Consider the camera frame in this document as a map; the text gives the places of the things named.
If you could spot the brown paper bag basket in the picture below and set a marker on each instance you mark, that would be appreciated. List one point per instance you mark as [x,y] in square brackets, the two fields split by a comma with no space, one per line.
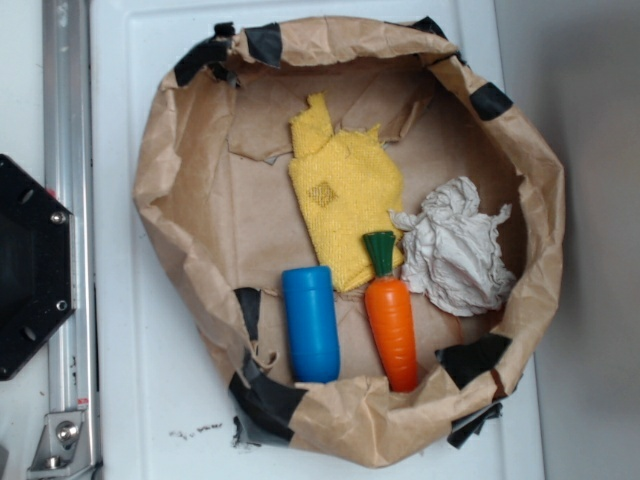
[214,194]

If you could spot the blue plastic cylinder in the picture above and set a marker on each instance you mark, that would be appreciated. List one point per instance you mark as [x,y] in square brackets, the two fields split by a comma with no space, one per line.
[312,324]

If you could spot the metal corner bracket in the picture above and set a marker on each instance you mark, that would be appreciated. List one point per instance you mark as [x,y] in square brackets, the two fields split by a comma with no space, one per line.
[63,450]

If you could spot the crumpled white paper towel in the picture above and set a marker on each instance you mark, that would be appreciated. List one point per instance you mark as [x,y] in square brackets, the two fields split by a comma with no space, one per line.
[451,249]

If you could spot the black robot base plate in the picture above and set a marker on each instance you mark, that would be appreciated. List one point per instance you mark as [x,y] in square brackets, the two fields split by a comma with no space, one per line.
[36,267]

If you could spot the aluminium extrusion rail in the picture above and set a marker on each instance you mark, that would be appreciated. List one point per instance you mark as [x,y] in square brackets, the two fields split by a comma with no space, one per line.
[72,350]

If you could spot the yellow cloth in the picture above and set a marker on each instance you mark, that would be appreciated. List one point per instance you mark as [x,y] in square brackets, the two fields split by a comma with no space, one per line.
[346,185]

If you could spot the white tray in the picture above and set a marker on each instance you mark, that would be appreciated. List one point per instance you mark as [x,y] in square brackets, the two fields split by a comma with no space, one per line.
[165,410]

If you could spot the orange toy carrot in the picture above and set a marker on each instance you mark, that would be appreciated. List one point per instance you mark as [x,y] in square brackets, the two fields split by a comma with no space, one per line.
[389,310]

